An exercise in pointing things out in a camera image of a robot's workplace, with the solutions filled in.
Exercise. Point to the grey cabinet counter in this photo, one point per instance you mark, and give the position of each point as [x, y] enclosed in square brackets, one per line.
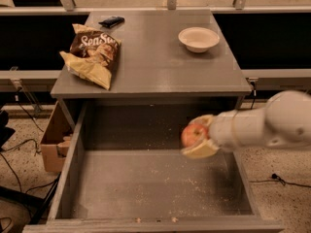
[154, 66]

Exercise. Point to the open grey drawer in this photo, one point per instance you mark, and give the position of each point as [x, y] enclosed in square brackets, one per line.
[124, 173]

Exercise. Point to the metal railing frame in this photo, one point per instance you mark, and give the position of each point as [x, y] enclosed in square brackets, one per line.
[269, 43]

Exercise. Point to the black rectangular device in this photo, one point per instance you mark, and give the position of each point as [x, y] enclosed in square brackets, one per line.
[112, 21]

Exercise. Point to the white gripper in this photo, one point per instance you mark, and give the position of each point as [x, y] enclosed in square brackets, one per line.
[222, 131]

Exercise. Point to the cardboard box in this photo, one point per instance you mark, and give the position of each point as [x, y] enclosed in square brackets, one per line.
[56, 140]

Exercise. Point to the brown chip bag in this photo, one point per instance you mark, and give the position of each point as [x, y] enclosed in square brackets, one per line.
[92, 55]

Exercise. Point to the white bowl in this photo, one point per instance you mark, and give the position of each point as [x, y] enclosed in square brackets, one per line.
[198, 39]

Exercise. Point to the red apple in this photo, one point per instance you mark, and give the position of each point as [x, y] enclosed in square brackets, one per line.
[192, 133]

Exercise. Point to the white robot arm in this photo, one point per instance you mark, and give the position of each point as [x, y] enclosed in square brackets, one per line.
[283, 122]

